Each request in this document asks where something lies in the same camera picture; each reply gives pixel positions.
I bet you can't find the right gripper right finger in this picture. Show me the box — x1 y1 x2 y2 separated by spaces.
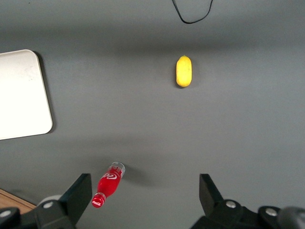
190 173 263 229

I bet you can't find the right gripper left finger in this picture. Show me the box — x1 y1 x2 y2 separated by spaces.
33 173 92 229

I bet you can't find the beige rectangular tray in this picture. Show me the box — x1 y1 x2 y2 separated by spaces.
0 49 53 141

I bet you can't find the red cola bottle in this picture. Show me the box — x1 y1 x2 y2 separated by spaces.
91 161 126 208

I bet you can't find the wooden drawer cabinet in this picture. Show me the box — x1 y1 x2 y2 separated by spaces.
0 188 33 212

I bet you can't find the yellow lemon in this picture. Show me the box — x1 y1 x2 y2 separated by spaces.
175 55 193 88

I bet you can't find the thin black looped cable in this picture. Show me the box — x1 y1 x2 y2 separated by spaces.
172 0 214 24

